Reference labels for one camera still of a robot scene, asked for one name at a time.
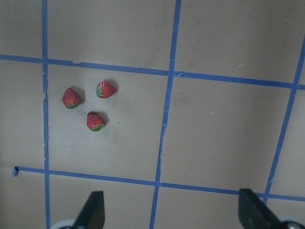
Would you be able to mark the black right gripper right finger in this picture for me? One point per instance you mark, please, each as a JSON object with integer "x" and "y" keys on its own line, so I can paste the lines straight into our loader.
{"x": 254, "y": 214}

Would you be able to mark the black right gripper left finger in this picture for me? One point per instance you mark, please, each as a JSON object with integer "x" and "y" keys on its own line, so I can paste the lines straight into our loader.
{"x": 92, "y": 215}

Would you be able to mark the red strawberry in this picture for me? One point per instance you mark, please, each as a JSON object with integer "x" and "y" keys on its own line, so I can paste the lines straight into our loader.
{"x": 71, "y": 99}
{"x": 94, "y": 122}
{"x": 105, "y": 90}

